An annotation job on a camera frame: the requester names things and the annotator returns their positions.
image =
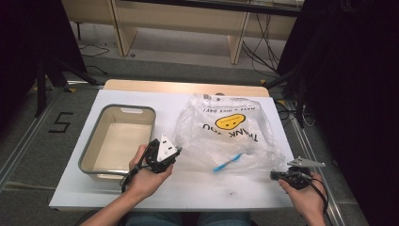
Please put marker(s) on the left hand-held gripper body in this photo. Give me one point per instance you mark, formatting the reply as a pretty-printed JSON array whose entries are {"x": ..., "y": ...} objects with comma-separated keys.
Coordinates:
[{"x": 164, "y": 149}]

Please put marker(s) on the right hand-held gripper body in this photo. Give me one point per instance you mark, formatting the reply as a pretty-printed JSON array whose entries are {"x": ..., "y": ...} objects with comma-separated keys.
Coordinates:
[{"x": 296, "y": 180}]

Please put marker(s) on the beige bin grey rim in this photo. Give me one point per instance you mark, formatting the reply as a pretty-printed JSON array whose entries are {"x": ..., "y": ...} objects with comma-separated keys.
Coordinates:
[{"x": 122, "y": 144}]

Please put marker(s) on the clear plastic bag yellow print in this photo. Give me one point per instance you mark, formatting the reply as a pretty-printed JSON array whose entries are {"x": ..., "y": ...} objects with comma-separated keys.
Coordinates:
[{"x": 226, "y": 141}]

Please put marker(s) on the person's right hand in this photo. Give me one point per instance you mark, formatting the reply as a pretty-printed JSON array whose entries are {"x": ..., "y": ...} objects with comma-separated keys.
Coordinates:
[{"x": 309, "y": 201}]

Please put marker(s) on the person's left hand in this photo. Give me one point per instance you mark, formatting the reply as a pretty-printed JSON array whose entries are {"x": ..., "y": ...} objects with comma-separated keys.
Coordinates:
[{"x": 144, "y": 182}]

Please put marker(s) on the white table board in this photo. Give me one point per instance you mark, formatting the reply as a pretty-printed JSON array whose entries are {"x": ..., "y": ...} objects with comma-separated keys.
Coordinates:
[{"x": 194, "y": 191}]

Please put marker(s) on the wooden table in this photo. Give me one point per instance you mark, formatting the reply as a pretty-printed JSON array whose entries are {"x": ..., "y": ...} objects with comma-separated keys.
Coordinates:
[{"x": 188, "y": 87}]

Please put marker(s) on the black metal stand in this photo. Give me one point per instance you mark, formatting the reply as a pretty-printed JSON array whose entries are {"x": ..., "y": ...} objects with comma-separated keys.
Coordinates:
[
  {"x": 40, "y": 88},
  {"x": 300, "y": 94}
]

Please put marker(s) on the black curtain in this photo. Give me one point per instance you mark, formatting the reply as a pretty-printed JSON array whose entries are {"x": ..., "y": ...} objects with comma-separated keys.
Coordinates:
[
  {"x": 354, "y": 94},
  {"x": 31, "y": 37}
]

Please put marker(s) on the light wooden desk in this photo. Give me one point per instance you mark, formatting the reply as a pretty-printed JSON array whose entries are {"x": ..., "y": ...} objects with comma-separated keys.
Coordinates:
[{"x": 175, "y": 19}]

